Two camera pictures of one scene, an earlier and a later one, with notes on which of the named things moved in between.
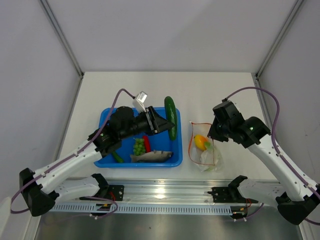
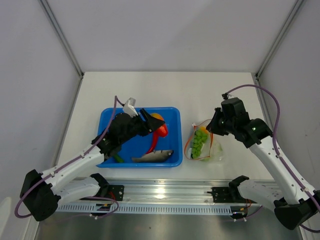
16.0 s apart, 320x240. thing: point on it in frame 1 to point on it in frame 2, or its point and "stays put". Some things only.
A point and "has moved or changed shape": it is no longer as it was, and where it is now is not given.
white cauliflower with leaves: (209, 160) to (216, 152)
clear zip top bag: (202, 150) has moved or changed shape
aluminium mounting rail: (168, 190) stays put
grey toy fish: (153, 156) stays put
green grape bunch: (139, 147) to (200, 138)
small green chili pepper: (119, 158) stays put
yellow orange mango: (199, 140) to (204, 129)
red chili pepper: (147, 143) to (155, 138)
